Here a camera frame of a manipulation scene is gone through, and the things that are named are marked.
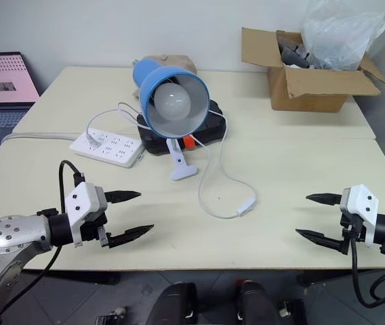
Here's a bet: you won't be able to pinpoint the white inline cord switch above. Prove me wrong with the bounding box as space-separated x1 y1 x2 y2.
235 199 258 217

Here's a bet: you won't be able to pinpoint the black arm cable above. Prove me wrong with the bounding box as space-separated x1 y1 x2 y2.
348 230 385 309
0 160 87 318

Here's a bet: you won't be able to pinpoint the grey objects in box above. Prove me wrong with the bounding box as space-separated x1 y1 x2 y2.
275 30 316 69

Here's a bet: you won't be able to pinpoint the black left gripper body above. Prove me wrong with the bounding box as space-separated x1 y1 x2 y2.
79 211 112 250

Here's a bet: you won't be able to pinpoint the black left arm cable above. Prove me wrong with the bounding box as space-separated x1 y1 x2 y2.
0 160 87 318

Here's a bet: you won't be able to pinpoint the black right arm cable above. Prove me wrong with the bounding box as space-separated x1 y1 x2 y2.
348 230 385 309

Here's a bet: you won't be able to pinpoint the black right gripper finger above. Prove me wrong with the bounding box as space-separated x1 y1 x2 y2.
294 228 344 253
305 192 344 207

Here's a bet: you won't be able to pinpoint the clear plastic bag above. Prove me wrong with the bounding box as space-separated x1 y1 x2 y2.
301 0 385 72

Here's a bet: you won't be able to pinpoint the dark rounded shape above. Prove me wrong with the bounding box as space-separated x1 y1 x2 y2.
234 280 279 325
151 282 199 325

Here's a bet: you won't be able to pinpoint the white frosted light bulb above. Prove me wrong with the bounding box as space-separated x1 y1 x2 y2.
153 82 192 121

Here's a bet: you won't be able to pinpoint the black plastic case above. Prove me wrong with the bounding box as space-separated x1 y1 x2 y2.
136 99 228 156

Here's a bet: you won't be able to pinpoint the grey power strip cable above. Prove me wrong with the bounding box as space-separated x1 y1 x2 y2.
0 132 82 145

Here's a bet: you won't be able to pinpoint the white power strip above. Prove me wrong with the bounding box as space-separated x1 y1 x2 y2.
68 128 145 169

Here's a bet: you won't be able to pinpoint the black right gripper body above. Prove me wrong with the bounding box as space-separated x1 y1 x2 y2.
339 216 365 255

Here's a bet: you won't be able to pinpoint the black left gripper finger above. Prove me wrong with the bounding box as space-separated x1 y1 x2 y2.
107 223 155 250
103 190 143 205

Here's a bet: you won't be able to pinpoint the blue clamp desk lamp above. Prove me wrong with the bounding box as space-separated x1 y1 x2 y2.
131 58 211 181

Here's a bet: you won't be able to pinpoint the white lamp power cord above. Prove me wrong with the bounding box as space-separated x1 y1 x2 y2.
84 102 259 219

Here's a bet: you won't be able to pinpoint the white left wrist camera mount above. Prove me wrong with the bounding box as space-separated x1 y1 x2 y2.
64 181 108 248

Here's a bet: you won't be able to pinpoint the brown cardboard box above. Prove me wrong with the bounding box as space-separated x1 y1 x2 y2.
241 26 385 113

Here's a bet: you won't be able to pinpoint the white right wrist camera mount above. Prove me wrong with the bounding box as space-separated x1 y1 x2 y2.
340 183 380 250

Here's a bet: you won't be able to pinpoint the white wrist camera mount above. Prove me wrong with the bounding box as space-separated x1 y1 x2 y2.
64 181 108 248
340 183 380 250

